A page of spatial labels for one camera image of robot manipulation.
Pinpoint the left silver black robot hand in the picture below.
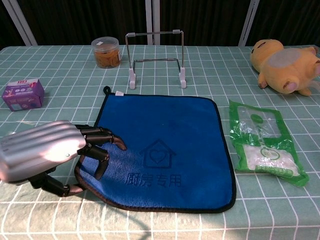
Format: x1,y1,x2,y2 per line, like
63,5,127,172
0,119,128,198

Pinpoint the blue microfibre cloth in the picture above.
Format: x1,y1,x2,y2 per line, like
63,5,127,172
74,86,237,214

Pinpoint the small purple box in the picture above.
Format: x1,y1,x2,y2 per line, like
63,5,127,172
1,77,46,112

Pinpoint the clear jar with yellow contents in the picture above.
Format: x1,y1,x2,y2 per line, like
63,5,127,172
90,36,122,69

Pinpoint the black pleated curtain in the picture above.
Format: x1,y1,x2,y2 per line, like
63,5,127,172
0,0,320,51

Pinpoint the green checked tablecloth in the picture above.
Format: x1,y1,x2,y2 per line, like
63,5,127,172
0,44,320,240

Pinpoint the green plastic bag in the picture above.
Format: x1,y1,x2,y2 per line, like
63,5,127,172
228,98,310,188

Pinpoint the yellow plush toy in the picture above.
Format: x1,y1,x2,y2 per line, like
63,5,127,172
249,38,320,97

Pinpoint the metal wire rack stand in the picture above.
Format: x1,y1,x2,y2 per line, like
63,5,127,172
125,29,187,90

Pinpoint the white frame post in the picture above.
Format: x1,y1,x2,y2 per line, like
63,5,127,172
237,0,261,48
145,0,161,47
2,0,39,47

